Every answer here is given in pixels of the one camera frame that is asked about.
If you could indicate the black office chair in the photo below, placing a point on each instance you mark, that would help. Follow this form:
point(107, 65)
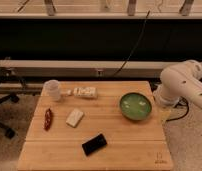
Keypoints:
point(8, 132)

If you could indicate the white sponge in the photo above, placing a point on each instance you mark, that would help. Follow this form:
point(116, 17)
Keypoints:
point(74, 117)

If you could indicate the white lying bottle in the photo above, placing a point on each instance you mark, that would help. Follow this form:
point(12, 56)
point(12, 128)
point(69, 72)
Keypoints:
point(82, 92)

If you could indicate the clear plastic cup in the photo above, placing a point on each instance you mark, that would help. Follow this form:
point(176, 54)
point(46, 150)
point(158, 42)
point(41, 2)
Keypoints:
point(52, 88)

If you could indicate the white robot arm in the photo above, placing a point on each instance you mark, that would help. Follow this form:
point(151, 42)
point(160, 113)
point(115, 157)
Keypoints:
point(180, 80)

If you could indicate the green bowl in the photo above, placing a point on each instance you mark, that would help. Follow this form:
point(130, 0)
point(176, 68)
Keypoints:
point(135, 106)

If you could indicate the black eraser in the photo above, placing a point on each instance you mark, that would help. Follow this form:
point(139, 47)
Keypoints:
point(94, 144)

